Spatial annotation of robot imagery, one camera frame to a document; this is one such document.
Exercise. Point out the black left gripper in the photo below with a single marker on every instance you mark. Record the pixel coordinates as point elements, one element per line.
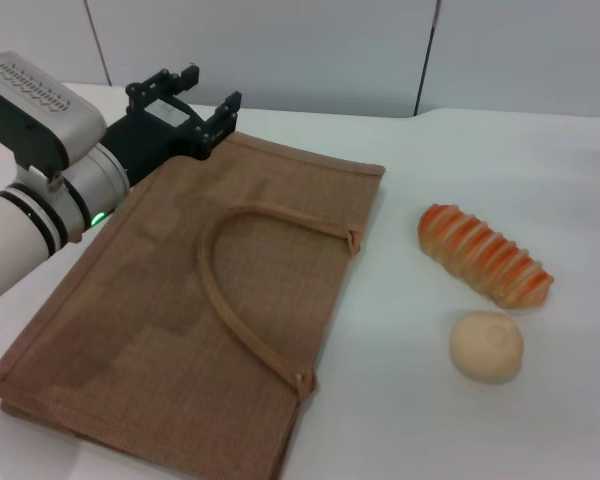
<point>150,137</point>

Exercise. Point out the brown jute tote bag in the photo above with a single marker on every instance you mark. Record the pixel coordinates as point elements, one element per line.
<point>170,300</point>

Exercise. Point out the orange striped bread loaf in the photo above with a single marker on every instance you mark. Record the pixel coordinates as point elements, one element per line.
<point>480,255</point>

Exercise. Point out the round beige egg yolk pastry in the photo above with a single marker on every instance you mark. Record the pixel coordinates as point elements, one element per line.
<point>485,347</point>

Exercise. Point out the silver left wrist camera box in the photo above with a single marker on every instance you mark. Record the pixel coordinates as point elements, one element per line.
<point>45,115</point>

